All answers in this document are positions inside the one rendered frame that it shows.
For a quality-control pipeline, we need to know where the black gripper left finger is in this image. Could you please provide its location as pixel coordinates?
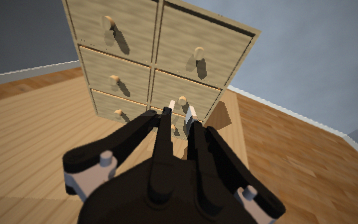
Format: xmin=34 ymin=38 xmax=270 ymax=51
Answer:
xmin=62 ymin=100 xmax=176 ymax=205

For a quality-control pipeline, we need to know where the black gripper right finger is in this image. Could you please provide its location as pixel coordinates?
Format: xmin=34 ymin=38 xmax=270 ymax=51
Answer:
xmin=185 ymin=106 xmax=286 ymax=224

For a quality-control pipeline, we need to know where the wooden drawer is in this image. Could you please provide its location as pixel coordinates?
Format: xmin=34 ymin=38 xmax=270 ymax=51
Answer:
xmin=151 ymin=68 xmax=221 ymax=119
xmin=67 ymin=0 xmax=159 ymax=63
xmin=150 ymin=106 xmax=188 ymax=139
xmin=91 ymin=89 xmax=147 ymax=123
xmin=156 ymin=5 xmax=252 ymax=86
xmin=80 ymin=46 xmax=152 ymax=102

